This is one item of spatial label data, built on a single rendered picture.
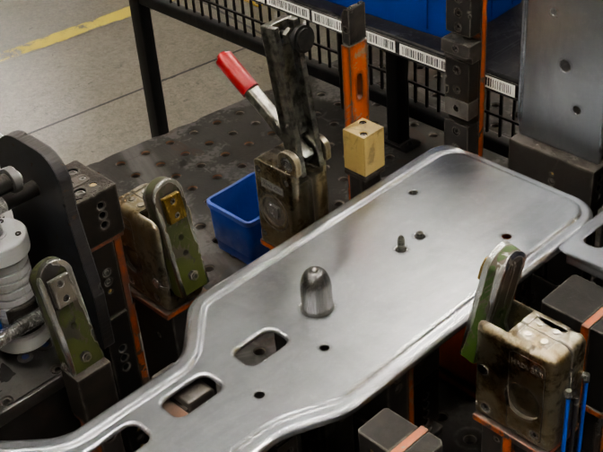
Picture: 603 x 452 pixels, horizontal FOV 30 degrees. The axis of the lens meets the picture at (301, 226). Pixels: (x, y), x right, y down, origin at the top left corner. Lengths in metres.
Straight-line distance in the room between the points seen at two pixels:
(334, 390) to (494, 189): 0.36
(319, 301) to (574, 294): 0.26
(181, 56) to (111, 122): 0.45
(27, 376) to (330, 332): 0.30
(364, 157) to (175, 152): 0.75
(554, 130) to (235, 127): 0.81
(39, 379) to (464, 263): 0.44
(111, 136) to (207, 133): 1.46
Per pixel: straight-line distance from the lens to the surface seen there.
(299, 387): 1.04
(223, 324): 1.11
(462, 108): 1.46
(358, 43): 1.26
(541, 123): 1.36
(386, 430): 1.01
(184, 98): 3.60
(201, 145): 1.98
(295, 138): 1.21
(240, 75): 1.26
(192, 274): 1.17
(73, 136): 3.49
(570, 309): 1.16
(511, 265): 1.00
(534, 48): 1.32
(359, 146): 1.27
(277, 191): 1.26
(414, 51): 1.54
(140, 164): 1.95
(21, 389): 1.15
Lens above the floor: 1.72
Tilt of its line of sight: 36 degrees down
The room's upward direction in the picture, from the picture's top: 5 degrees counter-clockwise
